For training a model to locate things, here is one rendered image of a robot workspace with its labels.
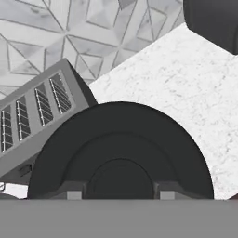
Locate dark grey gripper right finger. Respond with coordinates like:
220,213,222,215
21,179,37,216
152,180,204,200

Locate grey toaster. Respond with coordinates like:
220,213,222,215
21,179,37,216
0,58,99,188

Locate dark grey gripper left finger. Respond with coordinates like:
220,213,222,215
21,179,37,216
40,180,89,200

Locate black round blender lid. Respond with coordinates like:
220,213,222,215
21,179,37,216
27,100,215,200

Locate black blender jar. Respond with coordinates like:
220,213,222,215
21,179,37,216
182,0,238,56

